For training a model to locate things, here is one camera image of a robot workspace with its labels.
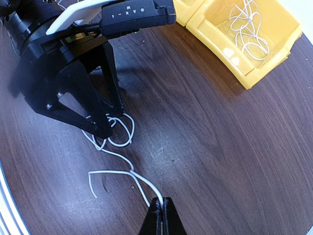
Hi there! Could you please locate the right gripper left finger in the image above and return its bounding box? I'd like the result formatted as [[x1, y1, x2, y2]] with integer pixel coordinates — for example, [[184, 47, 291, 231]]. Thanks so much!
[[138, 197, 163, 235]]

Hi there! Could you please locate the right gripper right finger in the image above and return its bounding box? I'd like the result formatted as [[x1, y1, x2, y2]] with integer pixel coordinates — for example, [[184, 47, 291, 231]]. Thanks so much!
[[163, 197, 187, 235]]

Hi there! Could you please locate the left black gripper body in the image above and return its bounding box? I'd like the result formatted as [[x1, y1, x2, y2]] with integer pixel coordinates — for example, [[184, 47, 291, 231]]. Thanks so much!
[[8, 36, 108, 97]]

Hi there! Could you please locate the aluminium front rail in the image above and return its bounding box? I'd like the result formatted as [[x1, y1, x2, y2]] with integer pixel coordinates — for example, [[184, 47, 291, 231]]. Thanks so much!
[[0, 164, 30, 235]]

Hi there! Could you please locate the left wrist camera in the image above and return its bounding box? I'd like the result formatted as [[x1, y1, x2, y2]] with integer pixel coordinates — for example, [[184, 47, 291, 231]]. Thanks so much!
[[46, 0, 176, 37]]

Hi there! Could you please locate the yellow three-compartment bin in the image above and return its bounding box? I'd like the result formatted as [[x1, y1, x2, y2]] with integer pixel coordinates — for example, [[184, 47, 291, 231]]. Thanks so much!
[[174, 0, 302, 90]]

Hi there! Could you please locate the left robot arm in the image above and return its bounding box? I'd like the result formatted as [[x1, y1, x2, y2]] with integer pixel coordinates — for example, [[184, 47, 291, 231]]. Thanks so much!
[[0, 0, 124, 139]]

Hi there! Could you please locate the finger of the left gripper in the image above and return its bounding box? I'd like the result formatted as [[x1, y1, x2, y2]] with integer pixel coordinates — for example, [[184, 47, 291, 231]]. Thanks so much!
[[24, 61, 112, 138], [89, 43, 123, 117]]

